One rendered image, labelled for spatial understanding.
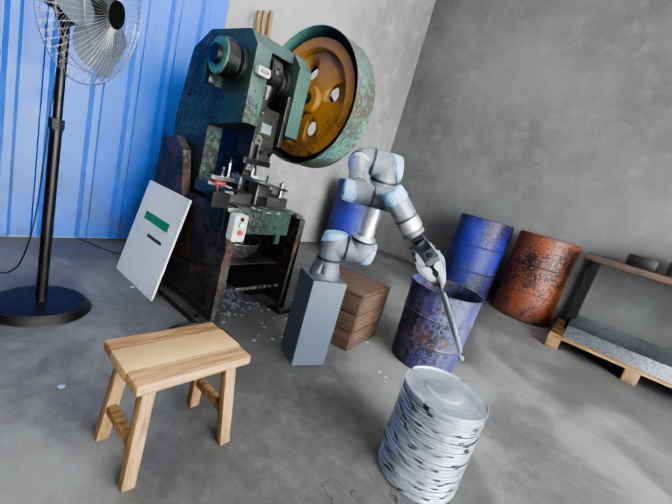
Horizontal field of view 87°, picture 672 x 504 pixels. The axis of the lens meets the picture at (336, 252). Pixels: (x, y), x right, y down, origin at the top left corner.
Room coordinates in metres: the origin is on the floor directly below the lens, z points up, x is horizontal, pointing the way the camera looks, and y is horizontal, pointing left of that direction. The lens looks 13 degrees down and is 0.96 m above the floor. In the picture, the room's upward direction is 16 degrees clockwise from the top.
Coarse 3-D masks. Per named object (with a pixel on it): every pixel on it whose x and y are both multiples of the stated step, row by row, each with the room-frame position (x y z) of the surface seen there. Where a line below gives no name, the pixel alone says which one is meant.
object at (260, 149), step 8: (264, 112) 2.00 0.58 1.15; (272, 112) 2.04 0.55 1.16; (264, 120) 2.01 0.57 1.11; (272, 120) 2.05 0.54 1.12; (264, 128) 2.02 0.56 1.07; (272, 128) 2.06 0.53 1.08; (240, 136) 2.03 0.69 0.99; (264, 136) 2.03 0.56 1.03; (272, 136) 2.07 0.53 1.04; (240, 144) 2.03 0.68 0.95; (248, 144) 1.98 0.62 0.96; (256, 144) 1.98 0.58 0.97; (264, 144) 2.04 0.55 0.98; (272, 144) 2.08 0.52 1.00; (240, 152) 2.02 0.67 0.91; (248, 152) 1.98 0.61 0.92; (256, 152) 1.98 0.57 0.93; (264, 152) 2.01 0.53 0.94; (264, 160) 2.02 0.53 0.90
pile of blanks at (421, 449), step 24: (408, 408) 1.04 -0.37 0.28; (408, 432) 1.03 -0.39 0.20; (432, 432) 0.98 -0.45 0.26; (456, 432) 0.97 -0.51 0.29; (480, 432) 1.04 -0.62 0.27; (384, 456) 1.07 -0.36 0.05; (408, 456) 1.00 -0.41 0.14; (432, 456) 0.98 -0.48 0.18; (456, 456) 0.97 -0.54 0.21; (408, 480) 0.99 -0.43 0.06; (432, 480) 0.97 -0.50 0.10; (456, 480) 1.00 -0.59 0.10
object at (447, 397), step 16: (416, 368) 1.22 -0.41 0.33; (432, 368) 1.26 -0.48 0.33; (416, 384) 1.11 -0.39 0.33; (432, 384) 1.13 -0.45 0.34; (448, 384) 1.16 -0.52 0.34; (464, 384) 1.21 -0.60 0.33; (432, 400) 1.04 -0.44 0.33; (448, 400) 1.06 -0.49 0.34; (464, 400) 1.09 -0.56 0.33; (480, 400) 1.12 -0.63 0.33; (448, 416) 0.97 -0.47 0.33; (464, 416) 1.00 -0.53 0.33
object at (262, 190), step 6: (246, 180) 1.96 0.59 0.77; (252, 180) 1.94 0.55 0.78; (258, 180) 1.98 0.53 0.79; (252, 186) 1.96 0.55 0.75; (258, 186) 1.94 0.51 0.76; (264, 186) 1.87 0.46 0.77; (270, 186) 1.89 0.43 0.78; (276, 186) 1.98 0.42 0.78; (252, 192) 1.95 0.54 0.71; (258, 192) 1.94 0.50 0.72; (264, 192) 1.98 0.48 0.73; (258, 198) 1.95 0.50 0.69; (264, 198) 1.99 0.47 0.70; (252, 204) 1.94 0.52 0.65; (258, 204) 1.96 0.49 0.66; (264, 204) 1.99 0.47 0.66
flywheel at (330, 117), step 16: (304, 48) 2.42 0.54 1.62; (320, 48) 2.35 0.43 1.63; (336, 48) 2.27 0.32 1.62; (320, 64) 2.37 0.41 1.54; (336, 64) 2.30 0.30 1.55; (352, 64) 2.18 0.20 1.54; (320, 80) 2.35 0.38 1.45; (336, 80) 2.28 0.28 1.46; (352, 80) 2.16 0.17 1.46; (320, 96) 2.32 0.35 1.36; (352, 96) 2.14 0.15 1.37; (304, 112) 2.39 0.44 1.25; (320, 112) 2.31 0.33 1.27; (336, 112) 2.24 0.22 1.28; (304, 128) 2.37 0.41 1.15; (320, 128) 2.29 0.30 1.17; (336, 128) 2.17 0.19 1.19; (288, 144) 2.39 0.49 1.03; (304, 144) 2.35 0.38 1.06; (320, 144) 2.23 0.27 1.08
